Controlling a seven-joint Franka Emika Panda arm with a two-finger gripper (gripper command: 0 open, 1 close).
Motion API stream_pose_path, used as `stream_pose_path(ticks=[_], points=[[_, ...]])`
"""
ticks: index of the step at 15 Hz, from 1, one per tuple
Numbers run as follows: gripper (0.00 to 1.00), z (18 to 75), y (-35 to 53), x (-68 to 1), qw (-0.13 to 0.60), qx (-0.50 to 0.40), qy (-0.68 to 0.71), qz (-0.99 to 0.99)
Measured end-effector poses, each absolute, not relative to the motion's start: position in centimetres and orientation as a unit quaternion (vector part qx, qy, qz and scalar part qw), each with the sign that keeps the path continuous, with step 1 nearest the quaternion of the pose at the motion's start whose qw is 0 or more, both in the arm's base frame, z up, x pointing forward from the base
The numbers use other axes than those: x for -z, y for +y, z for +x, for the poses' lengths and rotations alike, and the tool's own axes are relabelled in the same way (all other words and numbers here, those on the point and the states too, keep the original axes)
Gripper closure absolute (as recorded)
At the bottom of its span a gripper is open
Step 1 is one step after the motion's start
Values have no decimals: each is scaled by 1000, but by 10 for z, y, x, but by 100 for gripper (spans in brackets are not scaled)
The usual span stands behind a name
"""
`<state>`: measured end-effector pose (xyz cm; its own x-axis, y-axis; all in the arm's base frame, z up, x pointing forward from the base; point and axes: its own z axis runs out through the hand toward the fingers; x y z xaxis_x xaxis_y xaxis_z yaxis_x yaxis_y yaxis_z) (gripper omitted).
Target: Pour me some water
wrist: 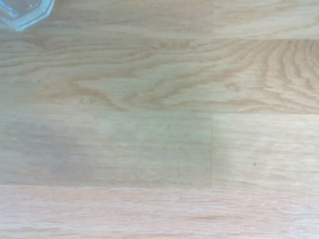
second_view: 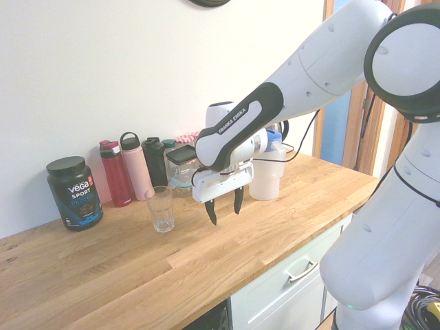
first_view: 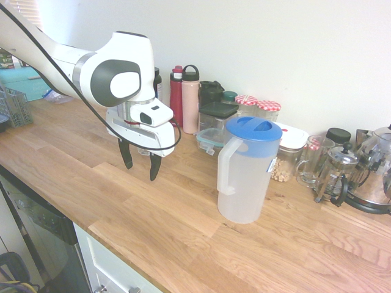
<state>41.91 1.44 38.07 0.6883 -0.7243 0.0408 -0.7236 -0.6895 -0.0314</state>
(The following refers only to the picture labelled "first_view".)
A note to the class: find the clear glass mug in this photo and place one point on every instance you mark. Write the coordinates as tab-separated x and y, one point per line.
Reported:
314	171

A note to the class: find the square container dark lid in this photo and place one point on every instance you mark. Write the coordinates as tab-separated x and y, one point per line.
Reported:
218	110

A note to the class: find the pink water bottle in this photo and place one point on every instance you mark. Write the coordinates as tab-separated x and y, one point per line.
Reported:
190	103

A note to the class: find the dark yogurt cup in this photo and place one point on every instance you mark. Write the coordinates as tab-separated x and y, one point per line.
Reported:
17	63

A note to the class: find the clear zip bag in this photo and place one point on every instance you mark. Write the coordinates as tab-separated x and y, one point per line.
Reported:
56	98

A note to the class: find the black Vega protein tub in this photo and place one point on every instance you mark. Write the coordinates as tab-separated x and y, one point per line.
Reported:
158	85

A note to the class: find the glass French press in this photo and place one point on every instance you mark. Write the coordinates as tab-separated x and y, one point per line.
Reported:
336	171

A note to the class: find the green oat cup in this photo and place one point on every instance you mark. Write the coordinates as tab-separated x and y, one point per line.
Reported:
6	62

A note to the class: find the white cabinet drawer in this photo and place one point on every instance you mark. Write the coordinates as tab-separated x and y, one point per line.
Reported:
116	268

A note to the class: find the steel and glass kettle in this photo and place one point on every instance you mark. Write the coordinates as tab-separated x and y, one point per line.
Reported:
372	189

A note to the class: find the translucent pitcher blue lid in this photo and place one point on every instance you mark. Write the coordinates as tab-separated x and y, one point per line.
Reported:
244	183

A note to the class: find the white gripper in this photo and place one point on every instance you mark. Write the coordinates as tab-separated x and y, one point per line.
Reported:
146	137

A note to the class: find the black steel dishwasher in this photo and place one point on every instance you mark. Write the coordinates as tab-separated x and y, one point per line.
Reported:
46	244

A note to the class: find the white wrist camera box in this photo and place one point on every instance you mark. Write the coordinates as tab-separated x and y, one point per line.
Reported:
152	114

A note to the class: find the jar with green lid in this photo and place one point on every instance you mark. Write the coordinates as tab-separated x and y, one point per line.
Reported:
229	97

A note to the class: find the glass food container teal lid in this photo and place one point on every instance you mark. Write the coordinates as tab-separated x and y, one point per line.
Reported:
210	137

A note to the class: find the black shaker bottle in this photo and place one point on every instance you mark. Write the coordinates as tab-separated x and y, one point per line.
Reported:
209	94

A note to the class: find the jar with black lid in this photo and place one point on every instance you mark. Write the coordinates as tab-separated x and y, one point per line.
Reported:
337	134

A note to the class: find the teal bread box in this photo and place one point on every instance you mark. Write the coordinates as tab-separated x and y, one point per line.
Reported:
18	82

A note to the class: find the small jar red checkered lid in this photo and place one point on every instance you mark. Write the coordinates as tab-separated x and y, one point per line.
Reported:
312	147

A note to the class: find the cereal container white lid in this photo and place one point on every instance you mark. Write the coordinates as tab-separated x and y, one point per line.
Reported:
293	137

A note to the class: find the grey dish rack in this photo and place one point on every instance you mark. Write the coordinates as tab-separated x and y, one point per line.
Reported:
18	110

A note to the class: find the white window blind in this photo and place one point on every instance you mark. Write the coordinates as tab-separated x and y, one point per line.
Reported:
30	12

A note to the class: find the red water bottle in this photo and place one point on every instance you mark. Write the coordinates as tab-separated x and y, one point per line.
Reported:
176	100

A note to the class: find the black bowl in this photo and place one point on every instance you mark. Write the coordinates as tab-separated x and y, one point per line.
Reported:
4	125

